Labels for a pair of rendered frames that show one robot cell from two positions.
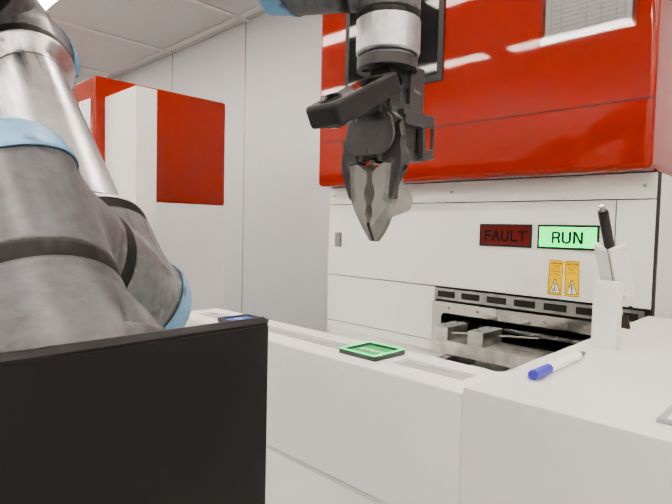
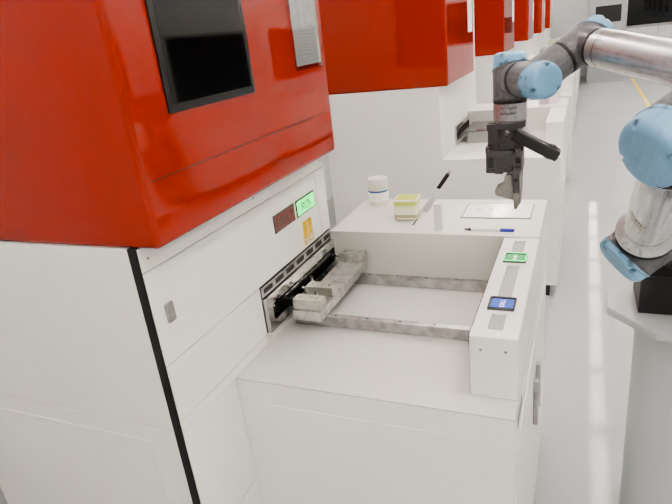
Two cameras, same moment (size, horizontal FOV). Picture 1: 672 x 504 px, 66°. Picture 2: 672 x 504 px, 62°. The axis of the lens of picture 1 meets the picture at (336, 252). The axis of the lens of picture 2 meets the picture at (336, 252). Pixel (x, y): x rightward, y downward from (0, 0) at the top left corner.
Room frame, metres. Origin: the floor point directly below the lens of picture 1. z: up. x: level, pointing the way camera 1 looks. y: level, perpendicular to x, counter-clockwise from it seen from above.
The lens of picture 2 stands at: (1.47, 1.04, 1.53)
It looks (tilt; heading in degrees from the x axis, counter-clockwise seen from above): 21 degrees down; 250
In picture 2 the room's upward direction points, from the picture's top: 7 degrees counter-clockwise
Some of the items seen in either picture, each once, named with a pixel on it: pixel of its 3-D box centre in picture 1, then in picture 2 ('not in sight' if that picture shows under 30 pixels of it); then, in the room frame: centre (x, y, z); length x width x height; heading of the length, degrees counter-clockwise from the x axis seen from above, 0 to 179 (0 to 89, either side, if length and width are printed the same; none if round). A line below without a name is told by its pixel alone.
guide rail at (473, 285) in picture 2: not in sight; (411, 281); (0.77, -0.32, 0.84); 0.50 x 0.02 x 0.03; 136
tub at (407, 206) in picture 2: not in sight; (407, 207); (0.66, -0.51, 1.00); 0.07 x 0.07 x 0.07; 49
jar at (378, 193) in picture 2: not in sight; (378, 190); (0.67, -0.72, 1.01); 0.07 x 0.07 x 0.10
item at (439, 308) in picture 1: (522, 334); (303, 280); (1.07, -0.39, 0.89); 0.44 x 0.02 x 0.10; 46
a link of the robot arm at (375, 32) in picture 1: (385, 43); (509, 112); (0.62, -0.05, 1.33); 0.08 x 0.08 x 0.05
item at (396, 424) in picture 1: (299, 387); (509, 305); (0.70, 0.04, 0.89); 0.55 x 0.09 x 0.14; 46
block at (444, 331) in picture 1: (450, 329); (309, 301); (1.11, -0.25, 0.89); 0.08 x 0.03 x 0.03; 136
